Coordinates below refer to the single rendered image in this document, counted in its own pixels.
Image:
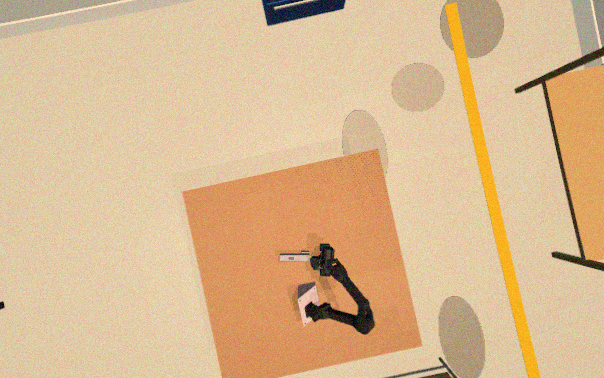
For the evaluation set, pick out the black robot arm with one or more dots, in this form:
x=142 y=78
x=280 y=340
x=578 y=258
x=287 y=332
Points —
x=362 y=322

